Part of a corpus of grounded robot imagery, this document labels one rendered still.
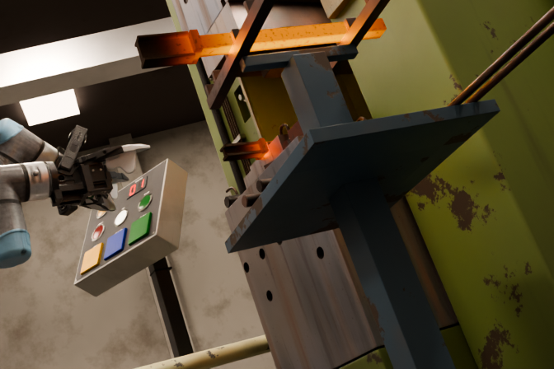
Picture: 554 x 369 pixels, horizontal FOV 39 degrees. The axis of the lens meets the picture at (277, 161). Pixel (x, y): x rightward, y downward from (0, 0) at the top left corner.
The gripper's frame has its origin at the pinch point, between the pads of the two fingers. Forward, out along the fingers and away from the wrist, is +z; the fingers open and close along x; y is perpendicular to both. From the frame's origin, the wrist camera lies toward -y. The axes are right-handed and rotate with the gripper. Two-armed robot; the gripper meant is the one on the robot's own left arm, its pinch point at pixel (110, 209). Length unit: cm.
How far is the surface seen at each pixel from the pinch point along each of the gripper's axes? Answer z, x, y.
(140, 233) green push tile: 9.6, -1.3, -2.6
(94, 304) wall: 378, 580, 423
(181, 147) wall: 389, 462, 633
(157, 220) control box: 10.4, -6.7, -0.5
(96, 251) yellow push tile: 9.7, 17.5, 1.0
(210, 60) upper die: -5.0, -38.9, 24.9
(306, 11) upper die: 5, -63, 35
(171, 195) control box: 13.6, -7.1, 10.1
